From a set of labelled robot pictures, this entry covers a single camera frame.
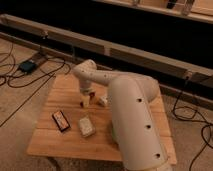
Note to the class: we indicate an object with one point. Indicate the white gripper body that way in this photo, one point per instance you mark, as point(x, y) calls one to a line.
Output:
point(85, 88)

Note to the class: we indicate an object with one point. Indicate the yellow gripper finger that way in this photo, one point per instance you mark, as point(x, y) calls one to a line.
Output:
point(86, 101)

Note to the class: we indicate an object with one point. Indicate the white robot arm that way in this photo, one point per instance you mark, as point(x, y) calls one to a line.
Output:
point(129, 95)

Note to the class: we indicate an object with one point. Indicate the white wrapped block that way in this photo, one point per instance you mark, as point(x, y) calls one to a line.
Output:
point(86, 126)

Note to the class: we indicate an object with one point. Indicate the black orange small box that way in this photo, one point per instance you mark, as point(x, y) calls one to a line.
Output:
point(61, 121)

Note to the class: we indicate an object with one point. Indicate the wooden table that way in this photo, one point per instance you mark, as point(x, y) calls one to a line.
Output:
point(48, 140)

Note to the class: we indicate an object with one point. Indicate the black power adapter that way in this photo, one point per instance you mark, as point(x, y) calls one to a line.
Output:
point(27, 67)

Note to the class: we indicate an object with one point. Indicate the long wooden beam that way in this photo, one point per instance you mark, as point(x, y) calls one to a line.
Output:
point(125, 53)

